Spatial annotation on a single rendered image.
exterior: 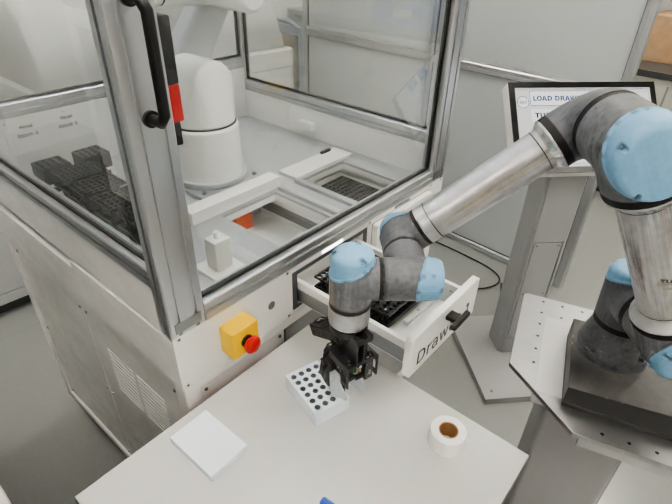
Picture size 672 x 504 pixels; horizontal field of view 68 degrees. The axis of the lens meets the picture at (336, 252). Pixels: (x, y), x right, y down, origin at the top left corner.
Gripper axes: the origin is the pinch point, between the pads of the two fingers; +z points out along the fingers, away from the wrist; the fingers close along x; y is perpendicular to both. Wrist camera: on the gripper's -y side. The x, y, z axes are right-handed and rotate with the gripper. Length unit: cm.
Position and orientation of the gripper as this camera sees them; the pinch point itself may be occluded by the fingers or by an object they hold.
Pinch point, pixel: (339, 388)
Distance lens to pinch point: 106.5
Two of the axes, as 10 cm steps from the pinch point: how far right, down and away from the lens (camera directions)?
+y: 5.7, 4.7, -6.8
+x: 8.2, -3.0, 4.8
